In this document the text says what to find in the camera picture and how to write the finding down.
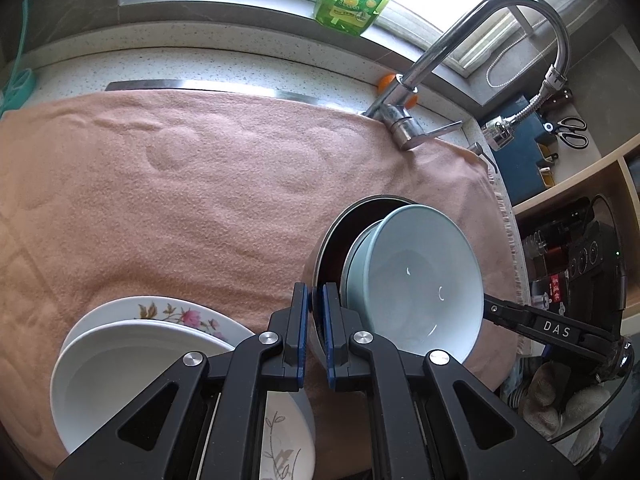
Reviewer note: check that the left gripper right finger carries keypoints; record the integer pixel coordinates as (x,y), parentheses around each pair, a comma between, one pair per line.
(429,417)

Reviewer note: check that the blue knife block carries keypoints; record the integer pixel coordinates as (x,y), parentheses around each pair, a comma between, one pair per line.
(523,168)

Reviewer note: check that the pink towel mat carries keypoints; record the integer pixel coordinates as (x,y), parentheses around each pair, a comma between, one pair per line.
(209,197)

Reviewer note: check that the wooden shelf unit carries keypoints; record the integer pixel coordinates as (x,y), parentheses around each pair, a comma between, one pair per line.
(603,191)

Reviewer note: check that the white plate grey leaf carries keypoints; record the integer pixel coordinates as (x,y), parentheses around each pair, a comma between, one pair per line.
(101,370)

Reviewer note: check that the black scissors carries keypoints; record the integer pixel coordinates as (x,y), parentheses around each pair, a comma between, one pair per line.
(570,131)

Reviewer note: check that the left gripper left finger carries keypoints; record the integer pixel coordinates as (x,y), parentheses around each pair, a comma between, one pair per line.
(203,417)

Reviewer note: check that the gloved right hand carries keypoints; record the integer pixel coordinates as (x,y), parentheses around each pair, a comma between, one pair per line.
(543,409)

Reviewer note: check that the large stainless steel bowl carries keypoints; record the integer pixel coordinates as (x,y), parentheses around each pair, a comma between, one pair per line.
(325,264)

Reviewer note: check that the teal ceramic bowl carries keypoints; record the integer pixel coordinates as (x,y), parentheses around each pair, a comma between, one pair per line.
(413,278)

